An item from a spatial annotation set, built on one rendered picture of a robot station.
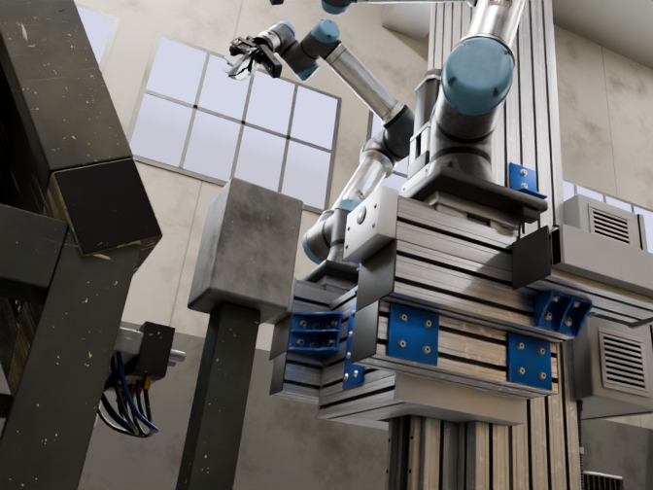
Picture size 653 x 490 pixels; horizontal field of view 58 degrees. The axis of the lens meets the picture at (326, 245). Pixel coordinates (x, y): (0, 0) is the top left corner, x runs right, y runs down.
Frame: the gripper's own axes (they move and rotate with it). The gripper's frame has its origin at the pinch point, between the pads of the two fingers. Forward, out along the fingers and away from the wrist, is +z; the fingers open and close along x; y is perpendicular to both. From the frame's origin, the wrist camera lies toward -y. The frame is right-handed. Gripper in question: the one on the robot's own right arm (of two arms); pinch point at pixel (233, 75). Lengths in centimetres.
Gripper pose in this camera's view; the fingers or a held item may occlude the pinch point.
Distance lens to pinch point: 171.3
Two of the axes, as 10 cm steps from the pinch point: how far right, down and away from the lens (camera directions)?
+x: 2.7, -6.7, -6.9
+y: -8.7, -4.8, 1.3
